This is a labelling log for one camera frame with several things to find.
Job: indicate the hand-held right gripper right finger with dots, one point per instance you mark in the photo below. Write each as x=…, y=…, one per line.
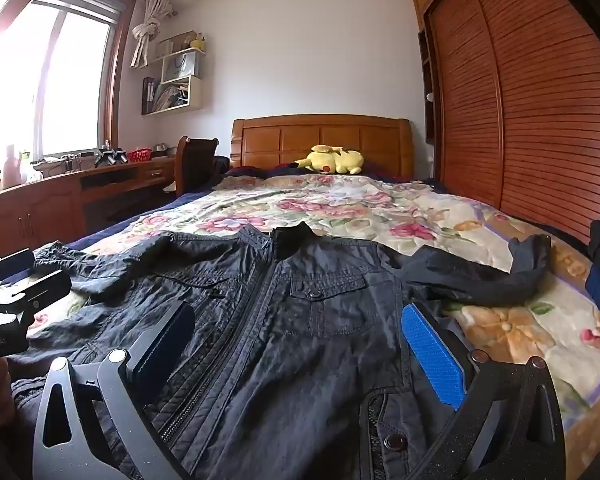
x=430, y=355

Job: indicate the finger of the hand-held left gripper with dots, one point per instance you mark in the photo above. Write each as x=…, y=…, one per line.
x=45, y=286
x=15, y=261

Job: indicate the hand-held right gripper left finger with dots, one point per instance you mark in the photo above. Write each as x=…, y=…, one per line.
x=165, y=340

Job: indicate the black jacket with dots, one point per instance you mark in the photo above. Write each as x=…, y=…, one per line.
x=280, y=360

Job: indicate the wooden desk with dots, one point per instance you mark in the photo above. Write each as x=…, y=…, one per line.
x=55, y=200

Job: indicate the pink bottle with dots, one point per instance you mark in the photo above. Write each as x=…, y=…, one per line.
x=10, y=170

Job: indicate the black desk gadget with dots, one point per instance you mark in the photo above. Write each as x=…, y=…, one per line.
x=107, y=156

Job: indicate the red basket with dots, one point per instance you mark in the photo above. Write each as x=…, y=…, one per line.
x=139, y=156

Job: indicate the floral quilt bed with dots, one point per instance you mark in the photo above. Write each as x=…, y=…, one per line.
x=330, y=210

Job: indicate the wooden chair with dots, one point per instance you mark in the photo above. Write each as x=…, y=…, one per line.
x=195, y=165

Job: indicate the wood-framed window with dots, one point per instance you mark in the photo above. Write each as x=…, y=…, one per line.
x=75, y=85

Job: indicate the yellow plush toy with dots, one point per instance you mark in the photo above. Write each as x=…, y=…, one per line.
x=335, y=160

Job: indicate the row of books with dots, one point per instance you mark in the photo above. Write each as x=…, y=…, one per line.
x=165, y=97

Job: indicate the wooden bed headboard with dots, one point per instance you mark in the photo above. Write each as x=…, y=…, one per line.
x=300, y=140

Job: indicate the dark wooden corner shelf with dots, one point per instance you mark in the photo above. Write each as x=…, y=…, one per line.
x=427, y=110

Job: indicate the white paper bag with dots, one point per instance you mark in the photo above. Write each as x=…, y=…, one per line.
x=180, y=67

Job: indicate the tied beige curtain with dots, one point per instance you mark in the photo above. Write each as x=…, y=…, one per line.
x=145, y=35

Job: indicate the wooden slatted wardrobe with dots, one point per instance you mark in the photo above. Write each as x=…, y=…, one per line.
x=530, y=110

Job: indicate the yellow pencil holder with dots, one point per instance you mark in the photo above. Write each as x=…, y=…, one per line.
x=199, y=43

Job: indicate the white wall shelf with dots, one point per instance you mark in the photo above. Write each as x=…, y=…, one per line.
x=195, y=92

